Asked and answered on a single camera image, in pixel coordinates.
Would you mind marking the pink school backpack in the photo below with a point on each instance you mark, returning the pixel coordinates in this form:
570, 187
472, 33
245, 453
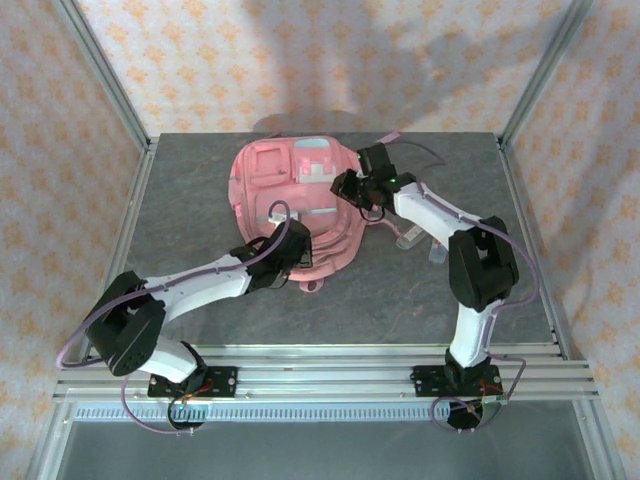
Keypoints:
280, 190

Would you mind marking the clear pen pack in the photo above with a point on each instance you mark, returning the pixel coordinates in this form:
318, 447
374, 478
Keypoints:
437, 251

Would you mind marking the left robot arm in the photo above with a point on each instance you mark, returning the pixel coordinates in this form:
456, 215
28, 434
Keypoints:
200, 287

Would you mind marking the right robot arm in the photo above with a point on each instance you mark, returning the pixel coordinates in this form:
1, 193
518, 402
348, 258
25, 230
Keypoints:
425, 210

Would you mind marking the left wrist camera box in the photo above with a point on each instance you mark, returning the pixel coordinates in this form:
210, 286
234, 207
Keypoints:
294, 235

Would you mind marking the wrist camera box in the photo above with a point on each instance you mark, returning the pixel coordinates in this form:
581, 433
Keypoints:
294, 235
376, 161

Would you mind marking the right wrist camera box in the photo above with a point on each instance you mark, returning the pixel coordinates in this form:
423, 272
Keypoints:
376, 161

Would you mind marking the aluminium mounting rail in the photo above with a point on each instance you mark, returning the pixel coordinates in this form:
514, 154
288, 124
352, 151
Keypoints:
325, 375

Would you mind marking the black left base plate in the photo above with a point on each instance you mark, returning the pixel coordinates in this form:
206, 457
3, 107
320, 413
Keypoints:
222, 381

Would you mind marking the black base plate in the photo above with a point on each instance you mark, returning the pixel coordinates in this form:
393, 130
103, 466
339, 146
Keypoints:
425, 380
222, 381

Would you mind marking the aluminium side rail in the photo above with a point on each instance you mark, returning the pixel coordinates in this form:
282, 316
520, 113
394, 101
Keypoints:
125, 240
535, 240

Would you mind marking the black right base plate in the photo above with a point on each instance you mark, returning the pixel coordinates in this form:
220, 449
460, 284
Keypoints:
425, 380

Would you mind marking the aluminium frame post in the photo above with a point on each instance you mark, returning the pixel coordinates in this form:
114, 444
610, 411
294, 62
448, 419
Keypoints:
540, 70
105, 75

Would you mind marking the aluminium frame leg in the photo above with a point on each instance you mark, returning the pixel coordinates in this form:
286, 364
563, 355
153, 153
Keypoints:
597, 440
50, 440

